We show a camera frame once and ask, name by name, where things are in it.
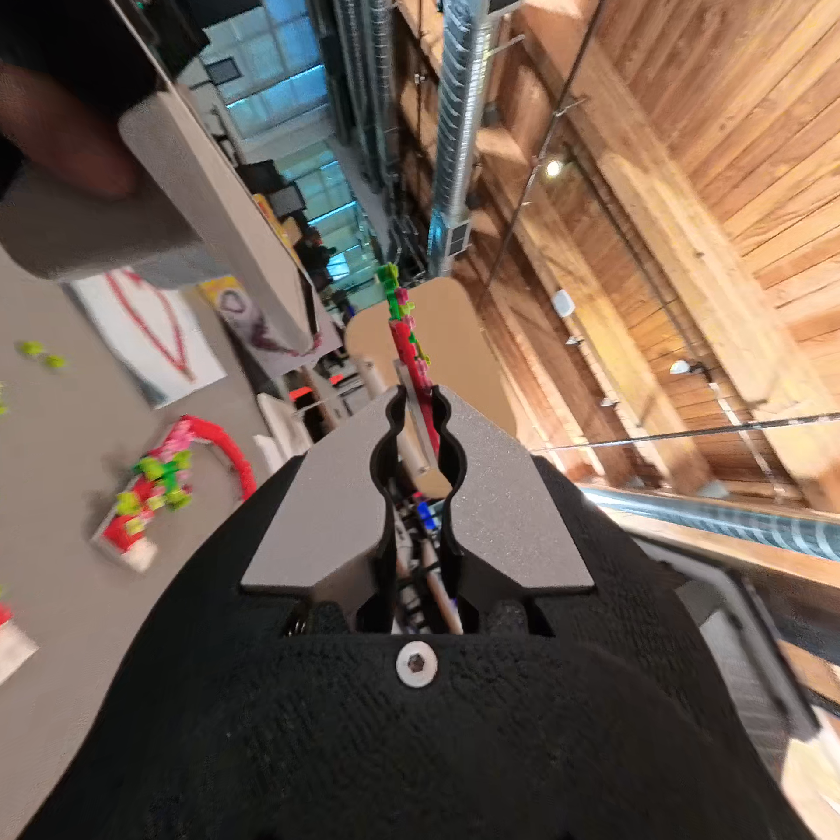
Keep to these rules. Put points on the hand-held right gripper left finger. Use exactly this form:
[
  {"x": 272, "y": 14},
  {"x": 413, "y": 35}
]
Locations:
[{"x": 315, "y": 518}]

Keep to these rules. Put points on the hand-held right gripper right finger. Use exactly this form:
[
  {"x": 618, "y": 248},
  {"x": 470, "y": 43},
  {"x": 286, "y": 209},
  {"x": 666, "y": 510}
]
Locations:
[{"x": 512, "y": 525}]

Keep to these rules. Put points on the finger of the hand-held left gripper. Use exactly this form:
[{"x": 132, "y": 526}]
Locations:
[{"x": 223, "y": 210}]

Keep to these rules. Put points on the red lego strip with flowers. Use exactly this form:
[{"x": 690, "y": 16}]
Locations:
[{"x": 401, "y": 341}]

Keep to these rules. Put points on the yellow and white lego box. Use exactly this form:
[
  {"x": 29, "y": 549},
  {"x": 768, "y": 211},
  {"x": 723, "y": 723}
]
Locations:
[{"x": 262, "y": 328}]

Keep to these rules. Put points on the red lego arc with flowers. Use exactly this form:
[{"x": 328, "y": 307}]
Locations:
[{"x": 164, "y": 479}]

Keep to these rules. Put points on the red and white lego piece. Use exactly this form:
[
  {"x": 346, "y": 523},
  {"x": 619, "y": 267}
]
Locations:
[{"x": 10, "y": 643}]

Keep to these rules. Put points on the person's left hand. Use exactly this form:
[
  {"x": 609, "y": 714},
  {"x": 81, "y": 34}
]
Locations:
[{"x": 65, "y": 138}]

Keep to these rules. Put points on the white instruction sheet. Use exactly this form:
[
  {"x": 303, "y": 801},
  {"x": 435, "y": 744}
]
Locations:
[{"x": 151, "y": 328}]

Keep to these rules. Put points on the grey ribbed pipes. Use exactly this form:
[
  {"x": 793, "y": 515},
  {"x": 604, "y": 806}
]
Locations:
[{"x": 364, "y": 85}]

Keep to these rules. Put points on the ceiling spot lamp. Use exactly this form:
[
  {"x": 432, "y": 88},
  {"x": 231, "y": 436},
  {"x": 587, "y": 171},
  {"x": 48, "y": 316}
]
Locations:
[{"x": 554, "y": 168}]

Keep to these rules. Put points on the black ceiling rail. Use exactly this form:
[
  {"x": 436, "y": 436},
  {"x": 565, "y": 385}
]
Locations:
[{"x": 689, "y": 432}]

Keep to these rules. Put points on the white wall device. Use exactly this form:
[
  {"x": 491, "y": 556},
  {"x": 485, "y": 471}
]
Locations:
[{"x": 563, "y": 303}]

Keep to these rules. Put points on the silver ventilation duct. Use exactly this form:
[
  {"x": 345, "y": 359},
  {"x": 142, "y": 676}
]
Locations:
[{"x": 459, "y": 98}]

